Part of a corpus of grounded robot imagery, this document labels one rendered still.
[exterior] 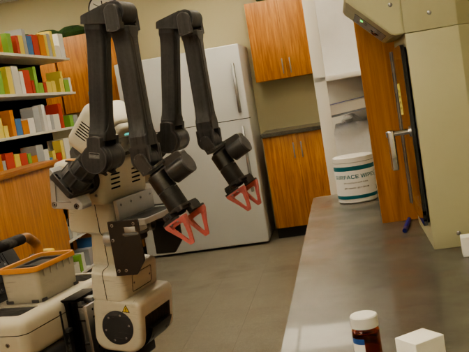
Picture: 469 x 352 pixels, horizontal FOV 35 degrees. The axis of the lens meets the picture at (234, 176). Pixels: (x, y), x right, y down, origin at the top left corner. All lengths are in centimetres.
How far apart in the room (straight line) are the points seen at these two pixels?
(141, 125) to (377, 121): 62
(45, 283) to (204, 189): 438
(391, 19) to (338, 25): 141
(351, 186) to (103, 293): 84
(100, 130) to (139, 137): 12
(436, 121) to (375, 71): 40
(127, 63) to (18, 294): 87
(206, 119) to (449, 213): 93
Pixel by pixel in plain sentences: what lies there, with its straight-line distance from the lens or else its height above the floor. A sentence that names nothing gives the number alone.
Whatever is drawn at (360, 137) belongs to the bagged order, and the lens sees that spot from 302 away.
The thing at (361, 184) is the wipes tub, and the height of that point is 100.
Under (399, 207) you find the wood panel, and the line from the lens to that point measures 203.
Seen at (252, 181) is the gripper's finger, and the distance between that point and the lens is 237.
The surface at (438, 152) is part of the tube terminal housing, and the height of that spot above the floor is 115.
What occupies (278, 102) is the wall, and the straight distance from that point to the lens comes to 721.
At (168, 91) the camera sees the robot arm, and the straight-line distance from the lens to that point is 236.
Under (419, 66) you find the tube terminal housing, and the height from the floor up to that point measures 134.
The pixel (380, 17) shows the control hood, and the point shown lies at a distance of 163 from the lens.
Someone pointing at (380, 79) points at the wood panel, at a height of 132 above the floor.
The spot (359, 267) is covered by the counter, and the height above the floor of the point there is 94.
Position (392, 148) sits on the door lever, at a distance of 168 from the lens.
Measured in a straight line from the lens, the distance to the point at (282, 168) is 670.
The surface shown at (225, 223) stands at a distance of 670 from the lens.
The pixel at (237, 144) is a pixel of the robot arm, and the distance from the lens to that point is 228.
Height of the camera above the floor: 134
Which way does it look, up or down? 6 degrees down
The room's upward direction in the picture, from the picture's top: 9 degrees counter-clockwise
